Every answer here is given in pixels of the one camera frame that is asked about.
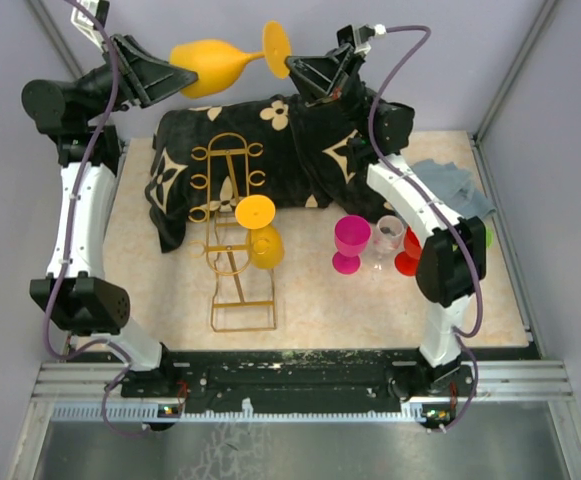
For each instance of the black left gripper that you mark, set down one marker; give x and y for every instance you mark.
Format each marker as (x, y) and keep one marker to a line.
(143, 77)

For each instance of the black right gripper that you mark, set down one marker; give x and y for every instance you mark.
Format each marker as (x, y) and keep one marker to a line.
(316, 79)

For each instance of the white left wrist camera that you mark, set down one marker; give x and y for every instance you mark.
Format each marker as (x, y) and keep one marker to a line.
(81, 19)

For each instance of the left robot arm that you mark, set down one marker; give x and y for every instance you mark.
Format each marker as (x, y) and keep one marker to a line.
(74, 294)

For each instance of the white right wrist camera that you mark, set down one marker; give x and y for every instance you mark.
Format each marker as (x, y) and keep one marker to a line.
(359, 36)

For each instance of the light blue denim cloth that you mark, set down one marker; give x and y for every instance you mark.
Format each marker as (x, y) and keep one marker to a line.
(456, 187)

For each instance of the gold wire glass rack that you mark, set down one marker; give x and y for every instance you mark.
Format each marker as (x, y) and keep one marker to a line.
(244, 298)

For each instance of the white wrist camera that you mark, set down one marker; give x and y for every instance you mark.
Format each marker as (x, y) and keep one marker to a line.
(81, 19)
(359, 36)

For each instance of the grey cable duct strip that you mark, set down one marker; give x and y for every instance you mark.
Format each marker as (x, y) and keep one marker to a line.
(160, 412)

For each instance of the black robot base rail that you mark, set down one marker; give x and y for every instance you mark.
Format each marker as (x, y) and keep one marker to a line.
(298, 381)

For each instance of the red plastic wine glass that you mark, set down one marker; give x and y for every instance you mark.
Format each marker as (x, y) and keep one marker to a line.
(406, 262)

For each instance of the black patterned plush blanket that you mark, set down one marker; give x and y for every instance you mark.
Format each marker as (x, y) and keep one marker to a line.
(298, 156)

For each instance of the orange plastic wine glass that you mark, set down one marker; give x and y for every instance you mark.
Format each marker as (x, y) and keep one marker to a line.
(218, 64)

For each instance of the clear wine glass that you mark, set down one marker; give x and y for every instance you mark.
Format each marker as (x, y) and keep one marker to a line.
(386, 240)

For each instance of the pink plastic wine glass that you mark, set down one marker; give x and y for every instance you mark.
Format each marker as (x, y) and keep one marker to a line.
(351, 236)

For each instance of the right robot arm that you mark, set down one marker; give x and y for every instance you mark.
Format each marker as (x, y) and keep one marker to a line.
(452, 264)

